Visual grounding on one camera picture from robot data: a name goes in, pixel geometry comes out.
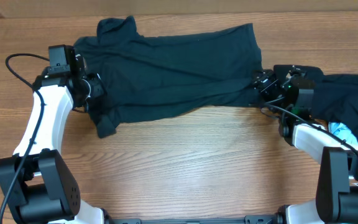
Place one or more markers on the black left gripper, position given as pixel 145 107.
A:
pixel 99 90

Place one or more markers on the dark green t-shirt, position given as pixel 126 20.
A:
pixel 149 78

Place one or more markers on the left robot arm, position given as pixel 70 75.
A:
pixel 37 184

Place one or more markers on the light blue garment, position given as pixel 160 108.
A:
pixel 341 131

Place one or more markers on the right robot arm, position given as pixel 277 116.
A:
pixel 336 199

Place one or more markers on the black garment in pile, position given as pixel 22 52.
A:
pixel 333 98

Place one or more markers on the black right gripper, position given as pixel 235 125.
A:
pixel 266 84

